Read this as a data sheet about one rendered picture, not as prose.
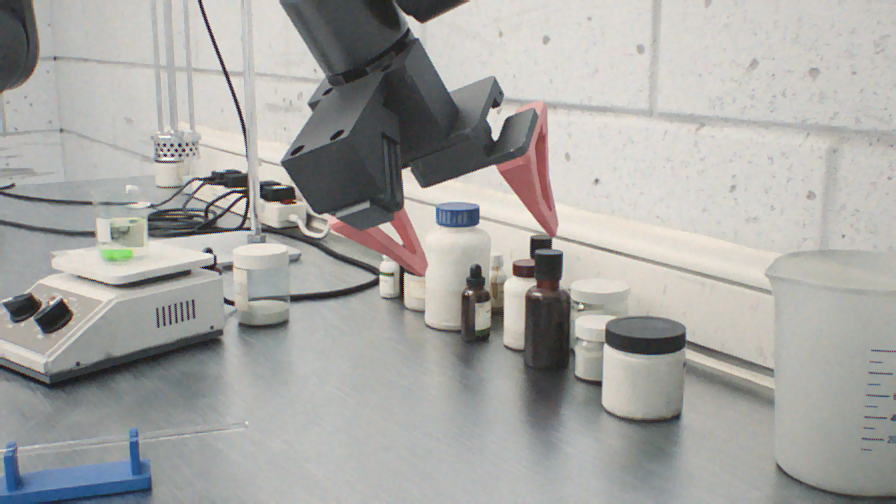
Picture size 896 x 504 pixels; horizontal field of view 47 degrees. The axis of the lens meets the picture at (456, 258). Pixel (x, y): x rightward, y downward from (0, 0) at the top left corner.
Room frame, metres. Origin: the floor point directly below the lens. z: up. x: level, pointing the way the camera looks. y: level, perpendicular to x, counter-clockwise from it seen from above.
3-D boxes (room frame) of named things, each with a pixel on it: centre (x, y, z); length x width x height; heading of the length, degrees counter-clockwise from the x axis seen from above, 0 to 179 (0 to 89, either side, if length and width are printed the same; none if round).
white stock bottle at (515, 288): (1.00, -0.07, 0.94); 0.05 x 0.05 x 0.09
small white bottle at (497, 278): (1.13, -0.05, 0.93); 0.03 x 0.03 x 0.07
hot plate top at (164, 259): (1.01, 0.33, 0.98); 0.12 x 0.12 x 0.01; 51
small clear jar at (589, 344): (0.90, -0.13, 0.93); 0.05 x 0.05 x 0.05
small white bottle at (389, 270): (1.19, 0.08, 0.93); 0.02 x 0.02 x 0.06
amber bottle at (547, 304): (0.94, -0.09, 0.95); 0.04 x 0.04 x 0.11
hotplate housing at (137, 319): (0.99, 0.34, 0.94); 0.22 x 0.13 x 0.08; 141
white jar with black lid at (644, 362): (0.82, -0.16, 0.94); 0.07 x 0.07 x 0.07
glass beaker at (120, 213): (1.00, 0.33, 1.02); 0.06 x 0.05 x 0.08; 1
